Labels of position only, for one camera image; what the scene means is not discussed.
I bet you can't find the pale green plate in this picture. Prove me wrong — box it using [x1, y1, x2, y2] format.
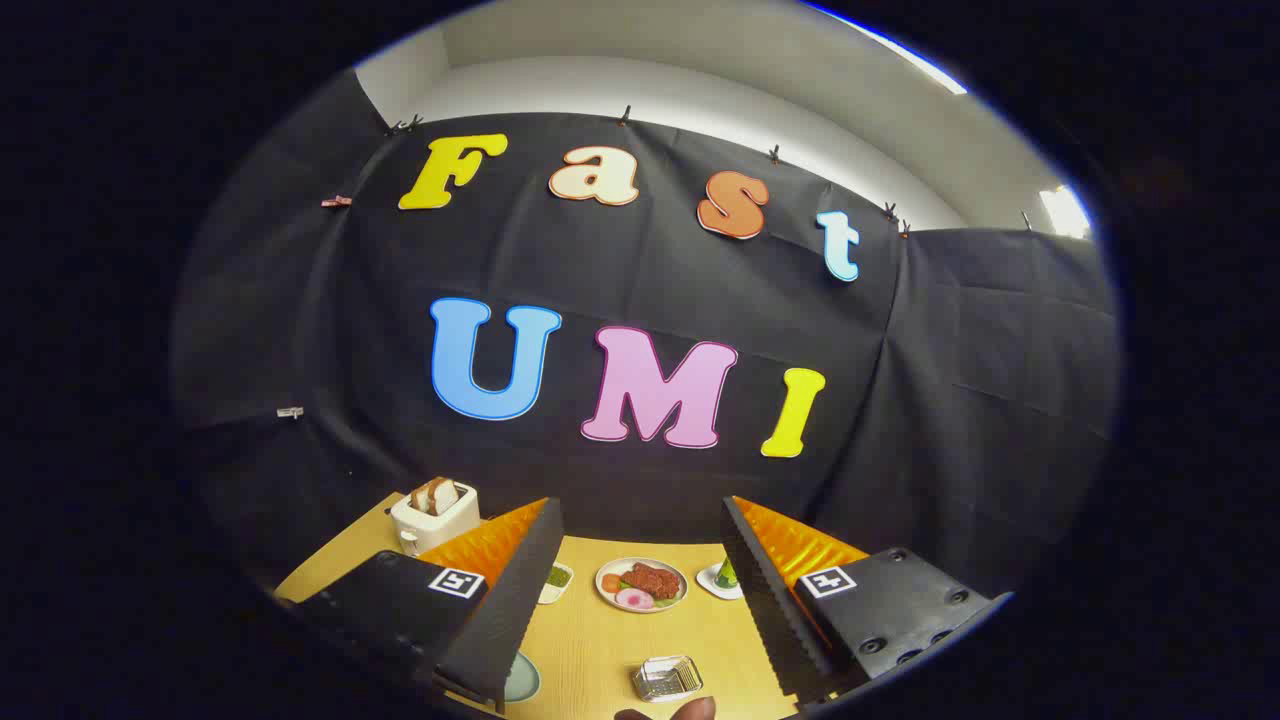
[503, 650, 542, 704]

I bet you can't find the red meat piece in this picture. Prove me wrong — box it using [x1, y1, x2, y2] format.
[622, 562, 683, 601]

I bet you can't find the metal wire basket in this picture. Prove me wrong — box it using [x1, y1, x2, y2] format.
[632, 655, 704, 703]

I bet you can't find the white toaster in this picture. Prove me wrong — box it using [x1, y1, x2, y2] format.
[390, 478, 481, 557]

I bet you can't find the square white saucer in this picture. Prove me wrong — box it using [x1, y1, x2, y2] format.
[696, 562, 746, 601]

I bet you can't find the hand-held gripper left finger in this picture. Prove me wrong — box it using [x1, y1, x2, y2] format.
[275, 497, 564, 713]

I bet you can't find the bright ceiling light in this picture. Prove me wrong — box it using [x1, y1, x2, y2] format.
[1040, 185, 1093, 241]

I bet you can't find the round white food plate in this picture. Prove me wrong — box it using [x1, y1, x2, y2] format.
[595, 557, 689, 613]

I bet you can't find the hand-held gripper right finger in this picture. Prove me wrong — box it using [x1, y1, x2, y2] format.
[722, 496, 1013, 707]

